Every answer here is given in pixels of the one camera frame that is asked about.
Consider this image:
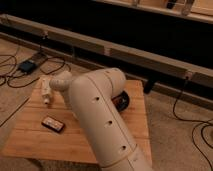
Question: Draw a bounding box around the black floor cable left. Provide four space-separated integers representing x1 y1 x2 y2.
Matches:
0 53 72 89

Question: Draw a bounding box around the orange item in bowl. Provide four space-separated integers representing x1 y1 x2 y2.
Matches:
113 97 123 106

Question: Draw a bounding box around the black bowl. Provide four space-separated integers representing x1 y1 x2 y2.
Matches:
112 91 130 112

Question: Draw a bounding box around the wooden table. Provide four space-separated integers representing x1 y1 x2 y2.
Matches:
2 80 152 164

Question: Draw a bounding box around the long wooden rail frame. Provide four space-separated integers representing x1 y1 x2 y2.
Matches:
0 13 213 109

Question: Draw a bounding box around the black floor cable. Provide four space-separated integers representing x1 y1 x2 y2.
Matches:
0 53 72 89
172 77 213 169

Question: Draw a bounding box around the black rectangular box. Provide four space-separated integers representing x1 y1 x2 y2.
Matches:
41 116 65 133

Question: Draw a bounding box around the black floor cable right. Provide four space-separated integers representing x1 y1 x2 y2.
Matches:
172 77 213 169

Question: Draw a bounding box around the black power adapter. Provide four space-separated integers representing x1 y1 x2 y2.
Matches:
18 60 36 74

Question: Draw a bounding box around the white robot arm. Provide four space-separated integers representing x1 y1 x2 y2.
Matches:
49 68 153 171

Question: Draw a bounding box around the white tube bottle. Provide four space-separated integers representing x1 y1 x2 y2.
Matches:
41 78 51 104

